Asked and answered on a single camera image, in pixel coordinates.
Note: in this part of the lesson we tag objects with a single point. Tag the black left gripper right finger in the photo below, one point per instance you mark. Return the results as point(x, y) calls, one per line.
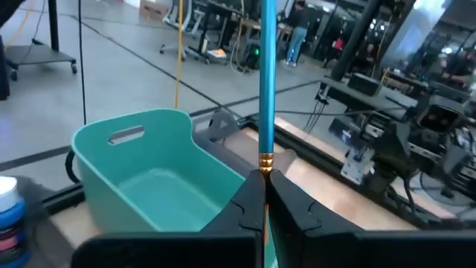
point(334, 249)

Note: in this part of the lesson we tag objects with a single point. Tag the grey office chair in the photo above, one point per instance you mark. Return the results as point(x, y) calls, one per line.
point(178, 22)

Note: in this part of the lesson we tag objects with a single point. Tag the black table frame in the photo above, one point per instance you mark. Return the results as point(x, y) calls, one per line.
point(320, 158)

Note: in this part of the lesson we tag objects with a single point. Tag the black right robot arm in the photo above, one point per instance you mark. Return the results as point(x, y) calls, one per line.
point(390, 156)

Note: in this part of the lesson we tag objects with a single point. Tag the person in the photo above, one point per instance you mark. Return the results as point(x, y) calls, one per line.
point(297, 33)

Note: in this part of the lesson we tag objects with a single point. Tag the teal plastic bin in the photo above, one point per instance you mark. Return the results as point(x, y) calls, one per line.
point(167, 201)

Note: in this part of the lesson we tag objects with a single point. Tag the black metal post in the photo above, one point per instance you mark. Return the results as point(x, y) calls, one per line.
point(355, 41)

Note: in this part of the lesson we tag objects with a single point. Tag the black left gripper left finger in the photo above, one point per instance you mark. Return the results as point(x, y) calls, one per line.
point(186, 249)

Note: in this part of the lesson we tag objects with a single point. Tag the blue paintbrush gold ferrule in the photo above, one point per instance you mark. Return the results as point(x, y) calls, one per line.
point(267, 74)

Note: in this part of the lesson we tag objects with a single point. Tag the cardboard box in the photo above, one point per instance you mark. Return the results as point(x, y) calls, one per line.
point(154, 9)

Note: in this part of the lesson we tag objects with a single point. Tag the blue paint bottle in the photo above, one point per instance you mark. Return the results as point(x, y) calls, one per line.
point(11, 217)

